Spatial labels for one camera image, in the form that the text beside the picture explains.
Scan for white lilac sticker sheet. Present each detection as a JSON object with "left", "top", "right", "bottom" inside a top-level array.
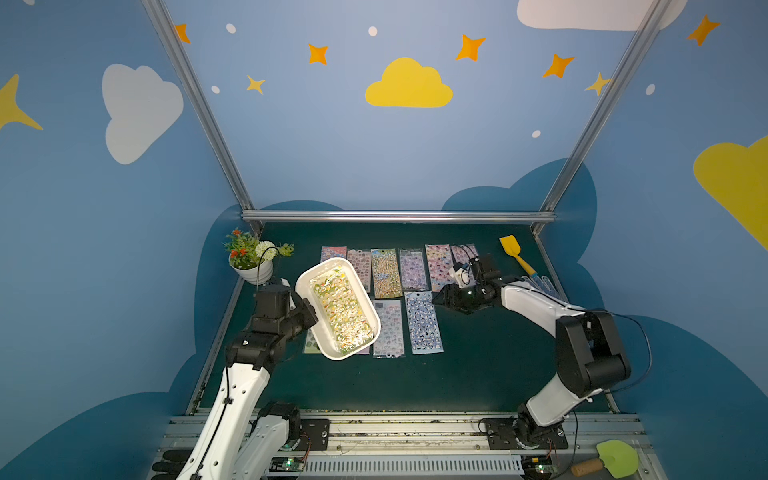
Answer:
[{"left": 373, "top": 300, "right": 405, "bottom": 359}]

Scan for green panda sticker sheet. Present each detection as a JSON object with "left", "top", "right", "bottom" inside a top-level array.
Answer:
[{"left": 371, "top": 249, "right": 402, "bottom": 300}]

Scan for black green glove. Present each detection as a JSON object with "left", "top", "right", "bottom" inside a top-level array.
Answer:
[{"left": 150, "top": 449, "right": 192, "bottom": 480}]

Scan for aluminium frame post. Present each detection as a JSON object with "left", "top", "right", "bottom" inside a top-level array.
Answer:
[
  {"left": 531, "top": 0, "right": 673, "bottom": 238},
  {"left": 141, "top": 0, "right": 264, "bottom": 234}
]

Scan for aluminium frame left post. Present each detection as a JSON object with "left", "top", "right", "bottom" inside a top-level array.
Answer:
[{"left": 141, "top": 0, "right": 264, "bottom": 234}]

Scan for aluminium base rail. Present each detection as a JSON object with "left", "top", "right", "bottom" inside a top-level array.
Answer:
[{"left": 153, "top": 410, "right": 667, "bottom": 479}]

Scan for blue dotted work glove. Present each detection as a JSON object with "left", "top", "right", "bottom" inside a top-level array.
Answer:
[{"left": 522, "top": 274, "right": 567, "bottom": 305}]

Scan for pink blue cat sticker sheet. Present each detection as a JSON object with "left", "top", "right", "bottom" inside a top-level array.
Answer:
[{"left": 320, "top": 246, "right": 348, "bottom": 262}]

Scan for pale green sticker sheet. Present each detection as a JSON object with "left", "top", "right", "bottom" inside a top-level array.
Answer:
[{"left": 303, "top": 331, "right": 321, "bottom": 354}]

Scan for aluminium frame right post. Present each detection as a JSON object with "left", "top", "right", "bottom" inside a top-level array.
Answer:
[{"left": 531, "top": 0, "right": 673, "bottom": 238}]

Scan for purple sticker sheet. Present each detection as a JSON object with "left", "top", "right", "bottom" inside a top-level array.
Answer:
[{"left": 399, "top": 249, "right": 428, "bottom": 292}]

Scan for green toy trowel wooden handle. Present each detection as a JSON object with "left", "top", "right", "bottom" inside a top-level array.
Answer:
[{"left": 570, "top": 440, "right": 639, "bottom": 479}]

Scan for white vented cable duct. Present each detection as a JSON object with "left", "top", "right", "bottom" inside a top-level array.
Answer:
[{"left": 300, "top": 455, "right": 524, "bottom": 478}]

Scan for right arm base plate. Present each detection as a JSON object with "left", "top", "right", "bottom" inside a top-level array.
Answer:
[{"left": 478, "top": 417, "right": 569, "bottom": 450}]

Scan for blue penguin sticker sheet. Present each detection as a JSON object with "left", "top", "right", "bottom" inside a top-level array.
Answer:
[{"left": 405, "top": 292, "right": 444, "bottom": 355}]

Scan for yellow toy shovel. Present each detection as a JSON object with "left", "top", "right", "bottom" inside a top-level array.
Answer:
[{"left": 499, "top": 235, "right": 538, "bottom": 277}]

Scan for yellow green sticker sheet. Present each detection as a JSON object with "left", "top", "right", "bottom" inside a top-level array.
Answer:
[{"left": 311, "top": 267, "right": 374, "bottom": 354}]

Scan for white pot artificial flowers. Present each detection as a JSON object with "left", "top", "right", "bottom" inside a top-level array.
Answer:
[{"left": 224, "top": 229, "right": 295, "bottom": 286}]

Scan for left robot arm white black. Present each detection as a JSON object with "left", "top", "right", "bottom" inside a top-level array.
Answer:
[{"left": 177, "top": 283, "right": 318, "bottom": 479}]

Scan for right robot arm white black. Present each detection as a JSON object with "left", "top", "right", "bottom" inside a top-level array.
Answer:
[{"left": 433, "top": 255, "right": 632, "bottom": 450}]

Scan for pink bonbon drop sticker sheet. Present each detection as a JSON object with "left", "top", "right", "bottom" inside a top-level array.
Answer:
[{"left": 347, "top": 249, "right": 372, "bottom": 293}]

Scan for white plastic storage box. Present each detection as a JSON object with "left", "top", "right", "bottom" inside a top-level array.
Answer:
[{"left": 294, "top": 256, "right": 382, "bottom": 362}]

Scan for pink bear sticker sheet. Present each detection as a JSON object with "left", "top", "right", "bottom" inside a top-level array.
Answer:
[{"left": 450, "top": 244, "right": 478, "bottom": 286}]

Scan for aluminium frame back bar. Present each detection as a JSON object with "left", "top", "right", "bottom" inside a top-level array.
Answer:
[{"left": 241, "top": 209, "right": 556, "bottom": 224}]

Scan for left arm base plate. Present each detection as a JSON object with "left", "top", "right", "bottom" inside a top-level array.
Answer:
[{"left": 281, "top": 419, "right": 330, "bottom": 454}]

